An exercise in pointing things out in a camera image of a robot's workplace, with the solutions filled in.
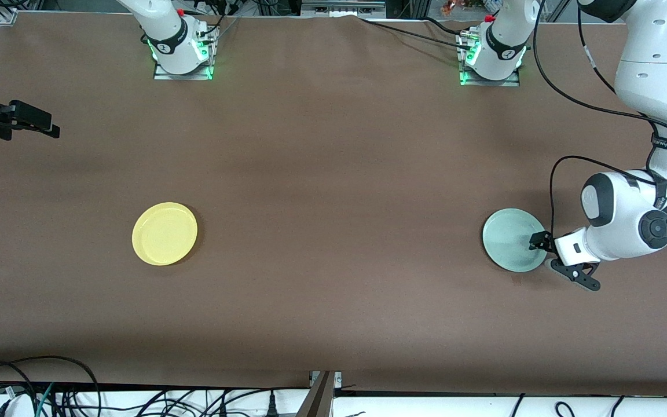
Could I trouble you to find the yellow round plate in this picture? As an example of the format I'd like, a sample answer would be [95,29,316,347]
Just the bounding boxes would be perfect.
[131,202,199,266]

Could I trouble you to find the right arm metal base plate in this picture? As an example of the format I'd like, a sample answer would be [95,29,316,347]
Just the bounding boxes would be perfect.
[153,26,219,81]

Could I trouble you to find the black cable to arm base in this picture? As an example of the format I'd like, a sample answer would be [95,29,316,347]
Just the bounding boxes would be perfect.
[360,16,476,50]

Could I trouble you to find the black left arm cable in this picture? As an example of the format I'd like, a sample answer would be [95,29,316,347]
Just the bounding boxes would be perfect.
[532,0,667,244]

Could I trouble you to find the brown table cover mat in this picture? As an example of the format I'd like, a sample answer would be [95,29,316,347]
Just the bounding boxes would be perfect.
[0,12,667,390]

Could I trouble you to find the grey metal bracket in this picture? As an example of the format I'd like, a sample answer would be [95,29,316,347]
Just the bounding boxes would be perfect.
[301,0,386,18]

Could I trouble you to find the large looping black cable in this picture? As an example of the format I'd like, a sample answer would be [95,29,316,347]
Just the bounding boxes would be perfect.
[0,356,102,417]

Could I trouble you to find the light green round plate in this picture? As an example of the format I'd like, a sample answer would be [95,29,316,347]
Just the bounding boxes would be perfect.
[482,208,548,273]

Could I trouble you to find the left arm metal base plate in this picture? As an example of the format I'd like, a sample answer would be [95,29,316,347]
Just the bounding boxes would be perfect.
[456,32,523,87]

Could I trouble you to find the aluminium frame strut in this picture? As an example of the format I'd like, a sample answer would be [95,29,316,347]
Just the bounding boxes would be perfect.
[296,371,343,417]

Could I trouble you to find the green cable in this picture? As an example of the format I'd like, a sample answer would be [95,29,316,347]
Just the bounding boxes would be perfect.
[35,382,56,416]

